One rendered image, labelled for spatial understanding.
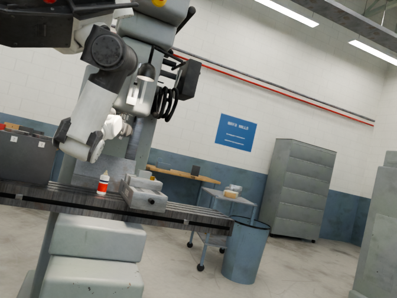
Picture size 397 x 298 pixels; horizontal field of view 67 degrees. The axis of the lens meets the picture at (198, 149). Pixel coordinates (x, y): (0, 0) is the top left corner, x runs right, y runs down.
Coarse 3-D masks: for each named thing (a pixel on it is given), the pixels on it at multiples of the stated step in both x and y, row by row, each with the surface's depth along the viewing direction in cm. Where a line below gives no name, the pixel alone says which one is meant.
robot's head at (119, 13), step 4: (116, 0) 92; (120, 0) 92; (124, 0) 92; (128, 0) 94; (124, 8) 93; (128, 8) 94; (116, 12) 93; (120, 12) 93; (124, 12) 93; (128, 12) 94; (132, 12) 95; (116, 16) 94; (120, 16) 93; (124, 16) 95; (128, 16) 97
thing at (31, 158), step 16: (0, 144) 117; (16, 144) 119; (32, 144) 122; (48, 144) 125; (0, 160) 117; (16, 160) 120; (32, 160) 123; (48, 160) 125; (0, 176) 118; (16, 176) 120; (32, 176) 123; (48, 176) 126
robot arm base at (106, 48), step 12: (96, 36) 75; (108, 36) 74; (84, 48) 76; (96, 48) 74; (108, 48) 74; (120, 48) 74; (132, 48) 87; (84, 60) 75; (96, 60) 75; (108, 60) 75; (120, 60) 75; (132, 72) 88
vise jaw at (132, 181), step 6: (132, 180) 131; (138, 180) 132; (144, 180) 133; (150, 180) 134; (156, 180) 140; (132, 186) 131; (138, 186) 132; (144, 186) 133; (150, 186) 134; (156, 186) 135
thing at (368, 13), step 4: (376, 0) 692; (388, 0) 755; (392, 0) 751; (396, 0) 639; (372, 4) 700; (384, 4) 666; (388, 4) 656; (392, 4) 646; (396, 4) 642; (368, 8) 709; (376, 8) 683; (380, 8) 672; (384, 8) 665; (388, 8) 662; (368, 12) 703; (372, 12) 692; (376, 12) 686; (364, 16) 712; (368, 16) 706
